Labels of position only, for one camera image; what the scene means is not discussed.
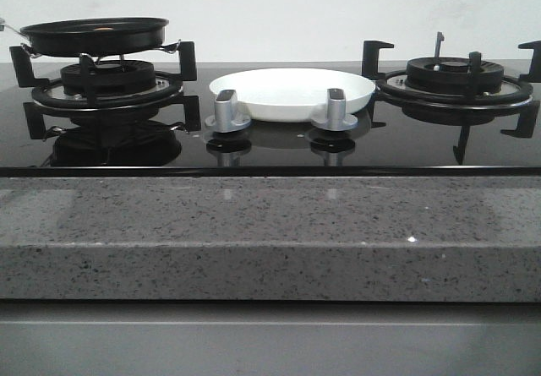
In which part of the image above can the white plate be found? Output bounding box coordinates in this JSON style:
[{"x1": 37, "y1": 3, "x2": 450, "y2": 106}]
[{"x1": 209, "y1": 68, "x2": 375, "y2": 123}]

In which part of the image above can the black frying pan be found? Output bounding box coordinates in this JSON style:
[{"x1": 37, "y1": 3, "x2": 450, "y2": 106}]
[{"x1": 17, "y1": 17, "x2": 169, "y2": 57}]

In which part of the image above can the left silver stove knob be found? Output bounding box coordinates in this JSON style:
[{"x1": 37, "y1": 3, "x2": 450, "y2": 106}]
[{"x1": 205, "y1": 90, "x2": 251, "y2": 134}]

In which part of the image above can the silver stove knob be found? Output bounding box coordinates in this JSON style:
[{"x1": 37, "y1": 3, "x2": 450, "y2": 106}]
[
  {"x1": 311, "y1": 88, "x2": 358, "y2": 132},
  {"x1": 205, "y1": 90, "x2": 251, "y2": 134}
]

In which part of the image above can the right silver stove knob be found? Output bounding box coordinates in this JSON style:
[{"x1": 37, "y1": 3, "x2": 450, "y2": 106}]
[{"x1": 311, "y1": 88, "x2": 358, "y2": 132}]

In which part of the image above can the black glass cooktop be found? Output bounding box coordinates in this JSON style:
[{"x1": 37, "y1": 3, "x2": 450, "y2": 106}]
[{"x1": 1, "y1": 63, "x2": 540, "y2": 177}]

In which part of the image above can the left black pan support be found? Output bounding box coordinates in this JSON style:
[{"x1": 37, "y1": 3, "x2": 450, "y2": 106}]
[{"x1": 10, "y1": 41, "x2": 200, "y2": 140}]

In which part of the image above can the black pan support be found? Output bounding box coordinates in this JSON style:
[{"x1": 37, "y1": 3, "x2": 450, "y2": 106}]
[
  {"x1": 362, "y1": 32, "x2": 540, "y2": 165},
  {"x1": 10, "y1": 41, "x2": 200, "y2": 140}
]

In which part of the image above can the left black gas burner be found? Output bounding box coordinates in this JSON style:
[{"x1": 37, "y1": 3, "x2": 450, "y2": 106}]
[{"x1": 61, "y1": 60, "x2": 156, "y2": 96}]

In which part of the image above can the black gas burner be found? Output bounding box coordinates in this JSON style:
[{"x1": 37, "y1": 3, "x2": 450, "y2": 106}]
[
  {"x1": 406, "y1": 57, "x2": 504, "y2": 95},
  {"x1": 61, "y1": 60, "x2": 156, "y2": 96}
]

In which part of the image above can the right black gas burner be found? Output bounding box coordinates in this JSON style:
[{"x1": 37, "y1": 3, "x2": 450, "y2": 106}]
[{"x1": 406, "y1": 57, "x2": 504, "y2": 95}]

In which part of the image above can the right black pan support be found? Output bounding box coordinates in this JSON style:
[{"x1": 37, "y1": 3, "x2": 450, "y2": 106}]
[{"x1": 362, "y1": 32, "x2": 540, "y2": 165}]

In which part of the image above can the wire pan reducer ring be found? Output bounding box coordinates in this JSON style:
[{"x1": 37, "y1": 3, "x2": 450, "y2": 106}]
[{"x1": 19, "y1": 38, "x2": 183, "y2": 65}]

